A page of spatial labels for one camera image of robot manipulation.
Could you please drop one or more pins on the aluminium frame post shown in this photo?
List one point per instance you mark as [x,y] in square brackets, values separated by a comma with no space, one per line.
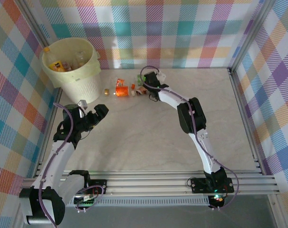
[34,21]
[252,35]

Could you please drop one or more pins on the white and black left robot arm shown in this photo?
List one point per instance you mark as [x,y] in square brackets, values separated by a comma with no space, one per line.
[56,156]

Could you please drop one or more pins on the red label bottle red cap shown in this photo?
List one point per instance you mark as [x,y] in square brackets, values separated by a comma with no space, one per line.
[68,67]

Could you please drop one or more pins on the controller circuit board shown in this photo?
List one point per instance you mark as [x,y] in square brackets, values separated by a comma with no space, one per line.
[217,198]
[87,203]

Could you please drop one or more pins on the clear unlabelled bottle white cap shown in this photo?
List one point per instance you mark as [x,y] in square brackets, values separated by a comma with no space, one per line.
[79,58]

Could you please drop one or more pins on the orange label bottle yellow cap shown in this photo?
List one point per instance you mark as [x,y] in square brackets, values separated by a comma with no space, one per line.
[122,91]

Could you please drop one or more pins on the left controller circuit board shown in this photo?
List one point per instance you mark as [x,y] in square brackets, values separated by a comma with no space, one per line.
[87,203]

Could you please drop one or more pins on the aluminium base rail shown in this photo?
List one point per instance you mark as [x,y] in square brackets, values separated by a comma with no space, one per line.
[146,184]

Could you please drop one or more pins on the colourful plaid fabric backdrop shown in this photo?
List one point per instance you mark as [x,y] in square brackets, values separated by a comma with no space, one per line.
[6,95]
[158,28]
[277,95]

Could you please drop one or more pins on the right controller circuit board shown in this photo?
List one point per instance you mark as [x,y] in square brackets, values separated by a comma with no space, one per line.
[217,198]

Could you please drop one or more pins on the brown label plastic bottle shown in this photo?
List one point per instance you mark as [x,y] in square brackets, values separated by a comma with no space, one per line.
[141,90]

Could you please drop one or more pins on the clear bottle red-orange label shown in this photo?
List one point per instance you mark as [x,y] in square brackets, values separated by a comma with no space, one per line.
[120,82]

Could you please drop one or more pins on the cream ribbed plastic bin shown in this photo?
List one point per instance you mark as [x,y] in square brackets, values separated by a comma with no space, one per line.
[84,90]

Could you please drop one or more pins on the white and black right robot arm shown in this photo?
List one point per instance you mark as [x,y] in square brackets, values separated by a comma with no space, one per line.
[205,152]

